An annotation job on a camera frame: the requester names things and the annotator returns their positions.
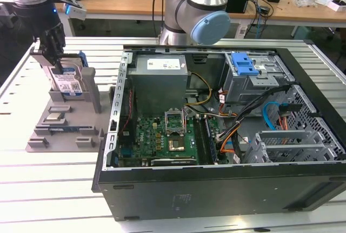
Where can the black RAM slot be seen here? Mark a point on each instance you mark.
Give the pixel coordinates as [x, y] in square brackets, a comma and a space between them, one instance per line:
[200, 141]

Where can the green motherboard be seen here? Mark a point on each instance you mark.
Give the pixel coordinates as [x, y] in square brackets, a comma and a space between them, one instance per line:
[151, 141]

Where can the silver CPU chip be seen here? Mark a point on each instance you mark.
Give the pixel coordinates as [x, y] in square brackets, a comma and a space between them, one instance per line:
[56, 117]

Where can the hard disk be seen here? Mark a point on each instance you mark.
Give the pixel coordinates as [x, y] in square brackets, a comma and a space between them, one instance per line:
[69, 84]

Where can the black graphics card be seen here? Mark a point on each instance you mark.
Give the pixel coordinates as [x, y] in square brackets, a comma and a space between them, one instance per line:
[173, 161]

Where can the RAM stick with blue label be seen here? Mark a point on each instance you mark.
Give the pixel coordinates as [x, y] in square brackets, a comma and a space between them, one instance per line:
[70, 129]

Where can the wooden desk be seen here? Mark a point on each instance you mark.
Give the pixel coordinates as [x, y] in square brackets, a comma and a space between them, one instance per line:
[121, 0]

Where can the CPU socket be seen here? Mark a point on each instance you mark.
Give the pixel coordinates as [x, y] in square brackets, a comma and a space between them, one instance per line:
[177, 145]

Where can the black open PC case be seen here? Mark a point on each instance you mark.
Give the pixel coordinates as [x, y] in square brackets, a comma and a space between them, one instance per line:
[216, 192]

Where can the white box with black insert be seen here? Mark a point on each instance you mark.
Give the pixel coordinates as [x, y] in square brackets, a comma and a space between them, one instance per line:
[336, 4]

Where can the grey parts rack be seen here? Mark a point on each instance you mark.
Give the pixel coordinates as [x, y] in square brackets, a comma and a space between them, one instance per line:
[67, 139]

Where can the grey power supply unit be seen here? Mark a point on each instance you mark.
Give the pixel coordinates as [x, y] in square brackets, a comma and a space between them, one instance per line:
[158, 87]

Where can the blue plastic bay latch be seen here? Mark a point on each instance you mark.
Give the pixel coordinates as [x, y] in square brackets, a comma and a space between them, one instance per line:
[243, 64]

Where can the grey metal disk bay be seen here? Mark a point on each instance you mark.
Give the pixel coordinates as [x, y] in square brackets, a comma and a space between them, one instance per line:
[243, 89]

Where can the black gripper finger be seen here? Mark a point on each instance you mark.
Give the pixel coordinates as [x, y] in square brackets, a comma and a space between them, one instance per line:
[48, 46]
[60, 38]

